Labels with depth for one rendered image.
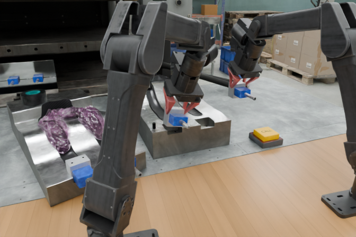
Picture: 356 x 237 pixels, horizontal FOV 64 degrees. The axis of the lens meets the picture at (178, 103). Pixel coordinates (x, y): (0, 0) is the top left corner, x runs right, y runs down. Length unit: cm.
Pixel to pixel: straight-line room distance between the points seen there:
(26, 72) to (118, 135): 112
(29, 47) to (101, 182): 112
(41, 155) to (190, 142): 42
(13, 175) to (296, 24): 86
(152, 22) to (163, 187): 44
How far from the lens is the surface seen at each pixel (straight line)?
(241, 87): 105
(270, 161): 90
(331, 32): 74
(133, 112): 49
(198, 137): 88
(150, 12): 49
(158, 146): 85
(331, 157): 99
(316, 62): 462
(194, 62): 71
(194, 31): 65
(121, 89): 48
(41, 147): 86
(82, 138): 87
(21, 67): 156
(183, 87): 75
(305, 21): 80
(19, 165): 95
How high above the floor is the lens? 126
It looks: 21 degrees down
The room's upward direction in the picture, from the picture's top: straight up
